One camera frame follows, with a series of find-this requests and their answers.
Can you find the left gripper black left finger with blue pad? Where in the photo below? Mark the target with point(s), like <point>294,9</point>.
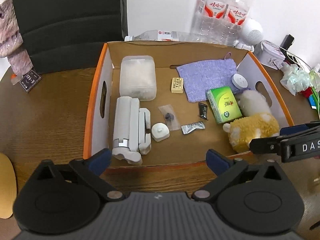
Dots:
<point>61,198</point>

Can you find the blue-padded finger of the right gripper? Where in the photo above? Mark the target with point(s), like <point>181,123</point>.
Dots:
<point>272,144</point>

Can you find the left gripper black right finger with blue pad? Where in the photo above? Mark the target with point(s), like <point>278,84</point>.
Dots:
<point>255,199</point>

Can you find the green tissue pack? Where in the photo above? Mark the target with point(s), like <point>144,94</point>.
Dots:
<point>223,104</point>

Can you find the purple cloth pouch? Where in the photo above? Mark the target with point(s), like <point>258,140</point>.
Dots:
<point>199,77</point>

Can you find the white round security tag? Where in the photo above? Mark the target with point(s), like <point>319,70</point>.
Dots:
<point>160,132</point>

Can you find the small yellow soap bar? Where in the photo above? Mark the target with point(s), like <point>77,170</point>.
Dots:
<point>177,85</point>

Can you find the yellow plush toy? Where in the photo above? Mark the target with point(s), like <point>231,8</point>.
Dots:
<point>242,131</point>

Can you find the white plush toy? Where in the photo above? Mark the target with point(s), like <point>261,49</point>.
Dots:
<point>252,102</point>

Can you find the yellow thermos jug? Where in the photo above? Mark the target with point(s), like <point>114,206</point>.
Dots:
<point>8,187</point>

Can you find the crumpled iridescent wrap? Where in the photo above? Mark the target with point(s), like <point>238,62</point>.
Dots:
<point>294,79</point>

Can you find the black small sachet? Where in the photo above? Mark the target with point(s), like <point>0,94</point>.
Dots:
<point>203,111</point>

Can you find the silver candy wrapper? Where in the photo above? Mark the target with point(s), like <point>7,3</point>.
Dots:
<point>187,129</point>

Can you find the white patterned tin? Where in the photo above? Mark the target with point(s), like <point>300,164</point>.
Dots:
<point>269,54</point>

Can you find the clear bag black part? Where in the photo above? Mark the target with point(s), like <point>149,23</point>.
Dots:
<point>170,117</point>

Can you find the black upright device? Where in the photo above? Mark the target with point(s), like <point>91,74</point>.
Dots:
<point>286,43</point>

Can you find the white folding stand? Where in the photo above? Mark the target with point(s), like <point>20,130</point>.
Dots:
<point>130,137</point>

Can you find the white round speaker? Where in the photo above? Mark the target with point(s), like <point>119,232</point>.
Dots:
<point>251,35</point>

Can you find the black tag card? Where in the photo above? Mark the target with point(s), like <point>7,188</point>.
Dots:
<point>30,80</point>

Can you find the red cardboard box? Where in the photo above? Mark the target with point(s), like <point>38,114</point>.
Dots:
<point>178,148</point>

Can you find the left water bottle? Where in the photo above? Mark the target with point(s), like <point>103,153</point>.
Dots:
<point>207,16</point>

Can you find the water bottle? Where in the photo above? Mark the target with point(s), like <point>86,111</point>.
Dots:
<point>207,16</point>
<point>233,20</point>

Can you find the right water bottle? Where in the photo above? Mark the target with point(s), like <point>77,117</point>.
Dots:
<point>233,20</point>

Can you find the white translucent container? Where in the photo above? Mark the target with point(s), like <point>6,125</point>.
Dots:
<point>138,77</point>

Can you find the pink textured vase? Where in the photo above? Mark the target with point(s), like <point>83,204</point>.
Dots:
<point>12,42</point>

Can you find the black paper bag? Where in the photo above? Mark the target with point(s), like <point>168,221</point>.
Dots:
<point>63,35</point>

